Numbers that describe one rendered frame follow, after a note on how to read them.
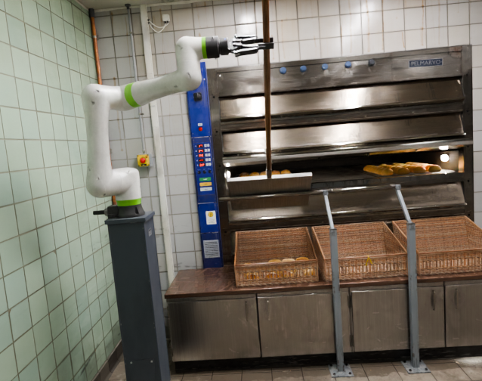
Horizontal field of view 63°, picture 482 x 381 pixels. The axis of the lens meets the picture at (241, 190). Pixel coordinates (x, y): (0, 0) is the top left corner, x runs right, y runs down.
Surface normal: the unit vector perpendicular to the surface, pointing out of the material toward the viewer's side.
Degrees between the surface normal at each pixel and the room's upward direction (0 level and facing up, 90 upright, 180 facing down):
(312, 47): 90
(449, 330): 90
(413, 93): 70
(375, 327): 91
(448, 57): 90
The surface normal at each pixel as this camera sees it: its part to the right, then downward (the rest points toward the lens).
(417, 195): -0.07, -0.22
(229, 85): -0.04, 0.12
